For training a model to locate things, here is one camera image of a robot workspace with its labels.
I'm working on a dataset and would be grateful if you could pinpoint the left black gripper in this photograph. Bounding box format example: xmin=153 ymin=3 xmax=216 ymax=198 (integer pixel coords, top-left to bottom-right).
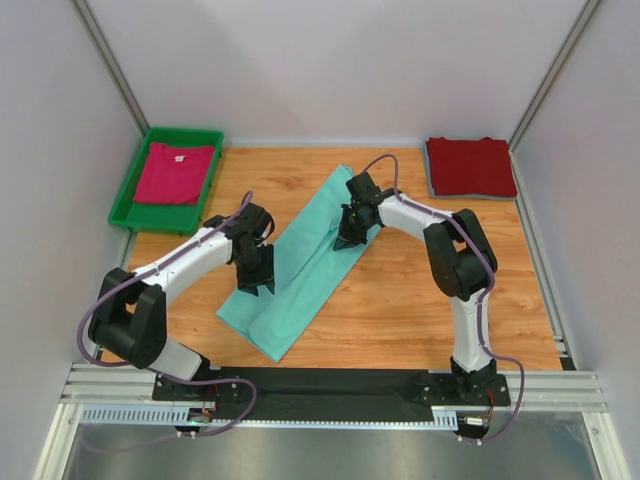
xmin=234 ymin=242 xmax=276 ymax=298

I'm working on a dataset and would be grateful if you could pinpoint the teal t shirt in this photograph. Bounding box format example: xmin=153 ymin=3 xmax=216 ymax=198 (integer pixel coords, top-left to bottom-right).
xmin=216 ymin=165 xmax=367 ymax=362

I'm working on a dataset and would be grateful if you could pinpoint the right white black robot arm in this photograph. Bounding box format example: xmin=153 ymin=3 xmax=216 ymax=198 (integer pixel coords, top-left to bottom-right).
xmin=334 ymin=172 xmax=497 ymax=404

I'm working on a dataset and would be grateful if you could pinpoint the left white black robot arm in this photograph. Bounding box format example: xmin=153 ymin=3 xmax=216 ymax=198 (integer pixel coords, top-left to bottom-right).
xmin=79 ymin=201 xmax=275 ymax=401

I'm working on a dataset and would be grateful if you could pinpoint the green plastic tray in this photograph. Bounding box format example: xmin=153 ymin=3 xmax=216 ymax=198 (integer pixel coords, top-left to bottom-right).
xmin=108 ymin=127 xmax=224 ymax=235

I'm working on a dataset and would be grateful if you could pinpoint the pink folded t shirt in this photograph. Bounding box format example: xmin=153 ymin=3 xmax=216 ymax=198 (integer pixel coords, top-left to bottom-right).
xmin=133 ymin=142 xmax=215 ymax=206

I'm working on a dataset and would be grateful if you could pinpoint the dark red folded t shirt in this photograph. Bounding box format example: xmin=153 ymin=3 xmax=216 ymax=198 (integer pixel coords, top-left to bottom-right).
xmin=425 ymin=137 xmax=518 ymax=199

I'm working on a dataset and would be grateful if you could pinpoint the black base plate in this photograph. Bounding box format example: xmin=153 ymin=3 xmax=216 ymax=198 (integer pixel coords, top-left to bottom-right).
xmin=152 ymin=367 xmax=511 ymax=422

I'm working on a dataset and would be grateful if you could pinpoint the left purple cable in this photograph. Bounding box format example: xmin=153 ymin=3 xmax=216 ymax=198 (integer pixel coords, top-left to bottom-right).
xmin=77 ymin=189 xmax=259 ymax=457

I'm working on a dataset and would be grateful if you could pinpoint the purple cable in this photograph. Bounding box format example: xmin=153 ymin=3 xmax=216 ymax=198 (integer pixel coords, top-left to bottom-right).
xmin=77 ymin=189 xmax=259 ymax=457
xmin=360 ymin=153 xmax=525 ymax=446

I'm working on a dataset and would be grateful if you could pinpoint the slotted grey cable duct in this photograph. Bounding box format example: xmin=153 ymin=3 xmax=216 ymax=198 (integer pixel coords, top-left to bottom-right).
xmin=79 ymin=405 xmax=458 ymax=432

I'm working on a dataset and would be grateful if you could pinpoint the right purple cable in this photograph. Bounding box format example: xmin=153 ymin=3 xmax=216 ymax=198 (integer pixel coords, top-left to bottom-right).
xmin=360 ymin=153 xmax=525 ymax=446

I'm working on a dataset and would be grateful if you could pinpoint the aluminium frame rail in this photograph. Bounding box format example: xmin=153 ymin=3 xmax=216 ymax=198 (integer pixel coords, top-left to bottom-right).
xmin=60 ymin=363 xmax=608 ymax=413

